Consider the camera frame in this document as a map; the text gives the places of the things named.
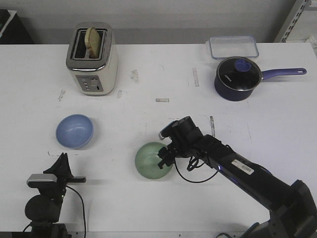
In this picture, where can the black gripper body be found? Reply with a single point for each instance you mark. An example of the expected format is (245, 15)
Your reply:
(186, 133)
(59, 190)

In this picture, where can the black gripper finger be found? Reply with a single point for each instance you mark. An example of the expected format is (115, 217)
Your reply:
(167, 161)
(163, 152)
(57, 167)
(66, 165)

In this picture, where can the light green bowl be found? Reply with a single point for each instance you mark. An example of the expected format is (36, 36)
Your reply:
(147, 159)

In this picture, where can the light blue bowl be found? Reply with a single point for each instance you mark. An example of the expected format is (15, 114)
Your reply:
(74, 131)

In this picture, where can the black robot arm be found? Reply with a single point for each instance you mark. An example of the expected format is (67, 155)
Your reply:
(292, 210)
(43, 210)

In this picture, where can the dark blue saucepan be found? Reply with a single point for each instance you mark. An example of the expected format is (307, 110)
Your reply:
(236, 96)

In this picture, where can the glass lid with blue knob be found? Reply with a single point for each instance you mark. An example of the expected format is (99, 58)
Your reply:
(239, 73)

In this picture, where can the clear plastic food container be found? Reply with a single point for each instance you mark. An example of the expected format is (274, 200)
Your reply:
(221, 47)

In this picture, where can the cream and chrome toaster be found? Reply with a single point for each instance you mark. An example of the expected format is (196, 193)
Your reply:
(93, 77)

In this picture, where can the slice of toast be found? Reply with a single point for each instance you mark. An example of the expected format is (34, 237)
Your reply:
(92, 42)

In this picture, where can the white slotted shelf upright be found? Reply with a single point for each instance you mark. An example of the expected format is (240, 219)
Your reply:
(300, 23)

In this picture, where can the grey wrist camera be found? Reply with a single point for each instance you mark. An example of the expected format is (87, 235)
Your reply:
(167, 131)
(41, 180)

